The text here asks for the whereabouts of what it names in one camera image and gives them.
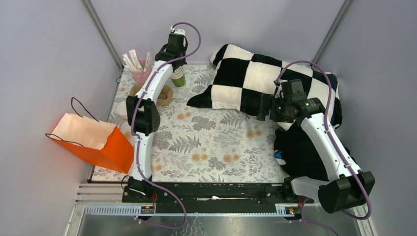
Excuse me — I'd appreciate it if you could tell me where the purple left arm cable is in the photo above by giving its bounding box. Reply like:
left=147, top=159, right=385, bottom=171
left=130, top=22, right=202, bottom=230

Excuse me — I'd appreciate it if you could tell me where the black white checkered blanket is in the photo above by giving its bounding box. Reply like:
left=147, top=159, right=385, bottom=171
left=187, top=44, right=343, bottom=128

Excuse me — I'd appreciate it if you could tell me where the brown cardboard cup carrier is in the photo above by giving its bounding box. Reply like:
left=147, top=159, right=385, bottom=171
left=129, top=84, right=173, bottom=106

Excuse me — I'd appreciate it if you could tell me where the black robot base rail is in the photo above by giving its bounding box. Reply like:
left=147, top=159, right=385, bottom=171
left=121, top=180, right=304, bottom=215

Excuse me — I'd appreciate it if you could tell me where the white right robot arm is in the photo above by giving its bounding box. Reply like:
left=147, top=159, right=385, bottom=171
left=258, top=79, right=375, bottom=218

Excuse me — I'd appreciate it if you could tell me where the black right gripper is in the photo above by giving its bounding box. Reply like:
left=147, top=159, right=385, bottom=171
left=256, top=93, right=294, bottom=123

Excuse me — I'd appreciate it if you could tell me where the black cloth bundle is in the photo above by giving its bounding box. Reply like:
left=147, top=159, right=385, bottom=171
left=273, top=125, right=357, bottom=184

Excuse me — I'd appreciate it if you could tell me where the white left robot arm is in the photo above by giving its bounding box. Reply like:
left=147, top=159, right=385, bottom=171
left=122, top=30, right=188, bottom=203

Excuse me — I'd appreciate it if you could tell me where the pink straw holder cup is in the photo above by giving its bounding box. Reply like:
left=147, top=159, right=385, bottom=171
left=130, top=59, right=152, bottom=84

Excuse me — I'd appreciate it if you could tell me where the orange paper bag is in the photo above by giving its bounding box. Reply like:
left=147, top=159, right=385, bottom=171
left=45, top=97, right=134, bottom=174

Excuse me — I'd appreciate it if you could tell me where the stack of green paper cups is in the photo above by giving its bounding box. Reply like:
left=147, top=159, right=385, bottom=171
left=170, top=66, right=186, bottom=88

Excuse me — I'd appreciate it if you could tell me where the floral patterned table mat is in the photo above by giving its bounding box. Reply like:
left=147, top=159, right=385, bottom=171
left=91, top=64, right=291, bottom=184

